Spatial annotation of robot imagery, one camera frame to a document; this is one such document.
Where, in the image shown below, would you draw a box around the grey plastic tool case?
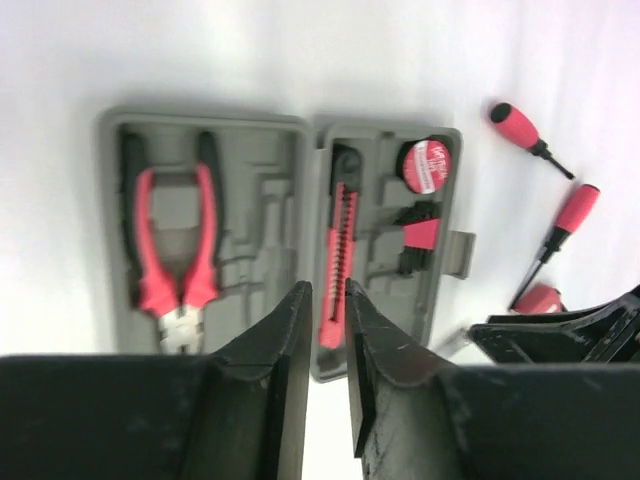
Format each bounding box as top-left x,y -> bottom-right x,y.
99,106 -> 475,354

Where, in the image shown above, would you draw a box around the red black screwdriver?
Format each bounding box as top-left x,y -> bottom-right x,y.
488,102 -> 575,180
509,184 -> 600,310

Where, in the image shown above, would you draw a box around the clear test screwdriver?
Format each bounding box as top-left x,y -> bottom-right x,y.
431,328 -> 471,357

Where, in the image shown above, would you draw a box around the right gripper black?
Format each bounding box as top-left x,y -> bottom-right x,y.
469,288 -> 639,364

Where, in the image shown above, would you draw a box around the red hex key holder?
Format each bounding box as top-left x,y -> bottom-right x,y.
394,201 -> 440,276

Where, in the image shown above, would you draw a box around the red black pliers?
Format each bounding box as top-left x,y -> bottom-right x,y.
120,131 -> 225,354

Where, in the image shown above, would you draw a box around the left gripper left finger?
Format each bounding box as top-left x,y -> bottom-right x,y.
1,282 -> 313,479

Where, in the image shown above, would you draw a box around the red electrical tape roll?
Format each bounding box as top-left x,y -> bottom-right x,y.
396,136 -> 451,195

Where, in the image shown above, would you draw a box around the red utility knife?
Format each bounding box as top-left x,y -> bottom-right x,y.
318,144 -> 363,349

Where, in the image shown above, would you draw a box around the red tape measure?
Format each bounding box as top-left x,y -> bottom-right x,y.
511,283 -> 566,315

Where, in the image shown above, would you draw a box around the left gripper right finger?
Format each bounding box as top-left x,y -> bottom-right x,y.
346,281 -> 639,479

